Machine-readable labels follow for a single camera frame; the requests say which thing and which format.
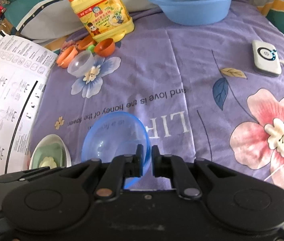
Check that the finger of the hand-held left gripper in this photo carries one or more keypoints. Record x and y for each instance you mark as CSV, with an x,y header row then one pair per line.
x,y
31,174

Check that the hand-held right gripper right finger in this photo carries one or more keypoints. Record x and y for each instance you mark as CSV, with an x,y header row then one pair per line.
x,y
156,158

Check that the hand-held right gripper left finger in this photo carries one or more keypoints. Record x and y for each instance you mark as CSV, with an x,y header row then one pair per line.
x,y
139,158

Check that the yellow scalloped plate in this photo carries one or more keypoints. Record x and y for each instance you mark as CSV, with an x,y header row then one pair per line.
x,y
47,162

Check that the green square plate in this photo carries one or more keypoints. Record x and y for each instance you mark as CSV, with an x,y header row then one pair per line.
x,y
53,153

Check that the white round plate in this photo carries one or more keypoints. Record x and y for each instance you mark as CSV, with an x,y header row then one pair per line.
x,y
41,143

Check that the small blue translucent bowl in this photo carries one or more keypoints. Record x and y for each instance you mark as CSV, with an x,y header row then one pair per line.
x,y
111,138

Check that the white printed instruction sheet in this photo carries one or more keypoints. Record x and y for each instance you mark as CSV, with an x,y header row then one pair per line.
x,y
9,93

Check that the purple floral bedsheet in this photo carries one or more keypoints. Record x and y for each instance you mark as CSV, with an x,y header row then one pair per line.
x,y
182,62

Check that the clear plastic bowl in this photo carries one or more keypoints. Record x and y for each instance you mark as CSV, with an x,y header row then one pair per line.
x,y
81,62

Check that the dark orange plastic bowl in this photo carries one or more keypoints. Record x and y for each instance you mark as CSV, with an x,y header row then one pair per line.
x,y
104,47

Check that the small green plastic piece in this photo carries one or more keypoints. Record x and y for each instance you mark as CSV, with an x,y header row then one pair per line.
x,y
91,47

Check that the light orange plastic bowl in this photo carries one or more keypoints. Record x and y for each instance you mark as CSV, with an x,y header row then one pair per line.
x,y
66,56
85,44

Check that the white rectangular electronic device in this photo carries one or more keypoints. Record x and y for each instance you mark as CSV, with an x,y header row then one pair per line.
x,y
266,57

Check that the yellow detergent pump bottle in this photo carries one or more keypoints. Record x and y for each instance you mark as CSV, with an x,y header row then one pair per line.
x,y
101,12

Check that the teal white star-striped quilt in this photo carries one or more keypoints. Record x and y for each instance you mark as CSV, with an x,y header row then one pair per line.
x,y
31,17

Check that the large blue plastic basin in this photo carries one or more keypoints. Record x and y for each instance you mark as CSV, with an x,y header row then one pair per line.
x,y
194,5

